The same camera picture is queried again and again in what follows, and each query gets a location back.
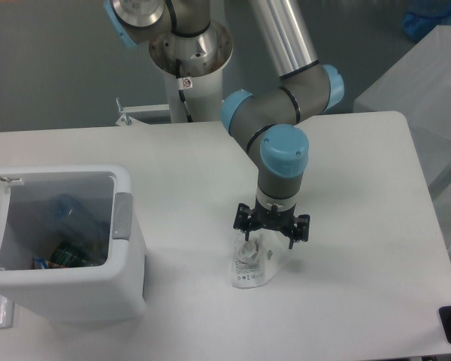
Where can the yellow blue wrapper in bin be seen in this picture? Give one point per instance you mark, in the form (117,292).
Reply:
(39,263)

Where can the blue bag top right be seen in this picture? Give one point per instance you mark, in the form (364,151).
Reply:
(421,17)

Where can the white plastic trash can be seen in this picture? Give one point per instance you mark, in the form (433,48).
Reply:
(114,286)

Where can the green snack wrapper in bin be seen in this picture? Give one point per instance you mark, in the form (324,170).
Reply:
(70,255)

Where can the white plastic wrapper package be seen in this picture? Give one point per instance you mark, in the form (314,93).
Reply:
(256,261)

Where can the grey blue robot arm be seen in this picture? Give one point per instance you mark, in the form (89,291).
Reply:
(265,127)

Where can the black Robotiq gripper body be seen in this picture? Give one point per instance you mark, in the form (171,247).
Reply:
(273,219)

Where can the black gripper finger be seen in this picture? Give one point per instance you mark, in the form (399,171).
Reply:
(245,220)
(297,229)

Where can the translucent white box right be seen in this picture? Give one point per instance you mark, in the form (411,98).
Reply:
(419,86)

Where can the white pedestal base frame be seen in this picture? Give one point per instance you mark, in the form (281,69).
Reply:
(148,114)

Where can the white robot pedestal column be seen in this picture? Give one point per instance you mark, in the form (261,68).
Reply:
(192,71)

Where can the clear plastic water bottle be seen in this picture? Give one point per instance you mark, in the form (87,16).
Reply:
(67,215)

